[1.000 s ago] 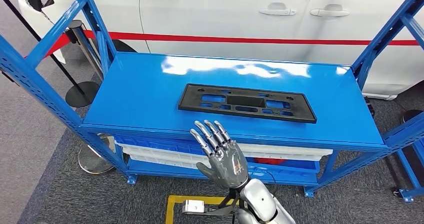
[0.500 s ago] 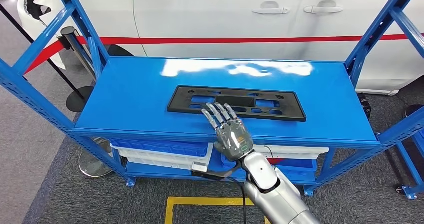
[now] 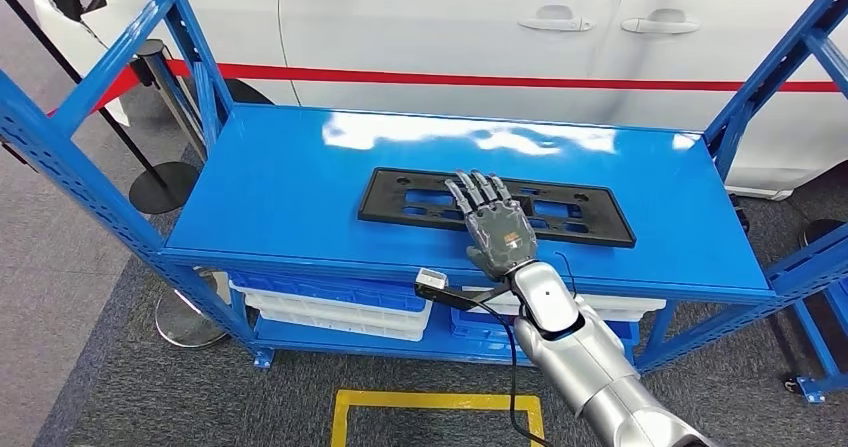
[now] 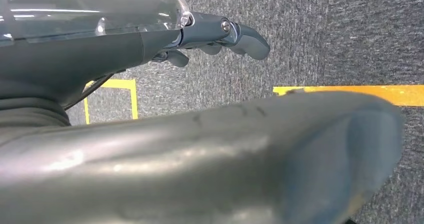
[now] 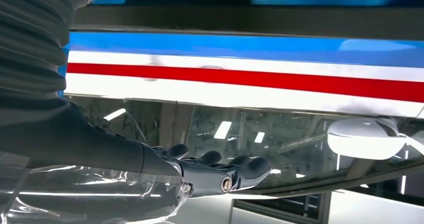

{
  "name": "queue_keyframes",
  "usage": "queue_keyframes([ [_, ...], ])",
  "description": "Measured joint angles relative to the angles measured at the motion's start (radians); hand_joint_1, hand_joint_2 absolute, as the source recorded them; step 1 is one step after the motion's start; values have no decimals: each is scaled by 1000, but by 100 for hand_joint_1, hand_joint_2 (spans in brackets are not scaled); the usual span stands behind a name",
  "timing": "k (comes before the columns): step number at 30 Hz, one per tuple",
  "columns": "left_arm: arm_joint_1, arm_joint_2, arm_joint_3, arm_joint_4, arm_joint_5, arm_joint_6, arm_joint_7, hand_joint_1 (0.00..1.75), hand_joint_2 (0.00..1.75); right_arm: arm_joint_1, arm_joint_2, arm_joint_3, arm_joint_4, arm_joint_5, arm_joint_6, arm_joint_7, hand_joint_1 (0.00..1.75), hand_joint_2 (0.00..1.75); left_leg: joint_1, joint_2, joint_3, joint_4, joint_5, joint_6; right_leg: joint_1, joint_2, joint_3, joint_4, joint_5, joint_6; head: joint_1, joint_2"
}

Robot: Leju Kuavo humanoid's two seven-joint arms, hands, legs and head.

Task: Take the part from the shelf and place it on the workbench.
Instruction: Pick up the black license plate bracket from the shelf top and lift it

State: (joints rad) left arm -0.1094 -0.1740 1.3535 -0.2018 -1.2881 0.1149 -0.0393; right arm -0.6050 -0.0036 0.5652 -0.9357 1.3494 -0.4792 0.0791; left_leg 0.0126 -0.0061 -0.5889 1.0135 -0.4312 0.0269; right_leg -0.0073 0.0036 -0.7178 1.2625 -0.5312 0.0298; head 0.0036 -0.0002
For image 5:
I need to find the red barrier belt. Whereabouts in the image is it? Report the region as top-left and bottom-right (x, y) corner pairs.
(66, 62), (424, 104)

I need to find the blue metal shelf rack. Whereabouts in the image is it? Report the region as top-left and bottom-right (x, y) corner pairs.
(57, 0), (424, 69)

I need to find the white car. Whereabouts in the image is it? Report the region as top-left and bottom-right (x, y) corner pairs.
(62, 50), (424, 224)

